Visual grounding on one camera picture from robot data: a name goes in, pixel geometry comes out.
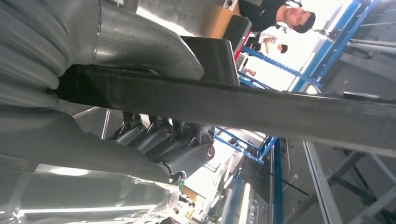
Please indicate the stainless steel workbench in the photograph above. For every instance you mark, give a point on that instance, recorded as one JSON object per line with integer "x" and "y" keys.
{"x": 173, "y": 15}

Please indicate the black carrying case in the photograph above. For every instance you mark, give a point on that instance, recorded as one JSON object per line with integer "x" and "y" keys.
{"x": 238, "y": 31}

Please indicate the blue metal shelf rack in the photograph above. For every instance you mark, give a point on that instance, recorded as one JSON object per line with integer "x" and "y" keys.
{"x": 332, "y": 43}
{"x": 277, "y": 185}

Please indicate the person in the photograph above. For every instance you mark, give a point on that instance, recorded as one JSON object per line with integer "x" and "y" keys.
{"x": 269, "y": 41}
{"x": 266, "y": 12}

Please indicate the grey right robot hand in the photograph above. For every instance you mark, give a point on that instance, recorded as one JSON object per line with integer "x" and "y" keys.
{"x": 139, "y": 37}

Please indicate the brown cardboard box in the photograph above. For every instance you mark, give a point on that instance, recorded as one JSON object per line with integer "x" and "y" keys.
{"x": 219, "y": 21}

